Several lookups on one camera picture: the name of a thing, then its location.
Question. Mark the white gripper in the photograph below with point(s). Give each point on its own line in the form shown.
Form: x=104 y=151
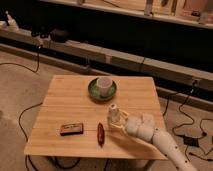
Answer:
x=139 y=127

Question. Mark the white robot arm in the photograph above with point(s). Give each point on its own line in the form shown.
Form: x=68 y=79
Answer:
x=165 y=143

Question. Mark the black power adapter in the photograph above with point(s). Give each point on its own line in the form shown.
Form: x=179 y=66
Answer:
x=191 y=141

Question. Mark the white cup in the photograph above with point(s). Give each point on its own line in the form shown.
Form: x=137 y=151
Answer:
x=103 y=84

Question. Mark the green plate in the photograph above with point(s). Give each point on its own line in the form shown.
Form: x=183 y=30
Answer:
x=95 y=94

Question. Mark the brown rectangular box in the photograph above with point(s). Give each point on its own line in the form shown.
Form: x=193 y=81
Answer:
x=71 y=129

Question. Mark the dark round object on ledge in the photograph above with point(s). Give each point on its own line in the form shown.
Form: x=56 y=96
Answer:
x=60 y=36

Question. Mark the wooden table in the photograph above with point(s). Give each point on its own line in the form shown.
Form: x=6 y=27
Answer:
x=67 y=101

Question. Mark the small white bottle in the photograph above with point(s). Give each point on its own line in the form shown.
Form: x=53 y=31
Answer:
x=113 y=113

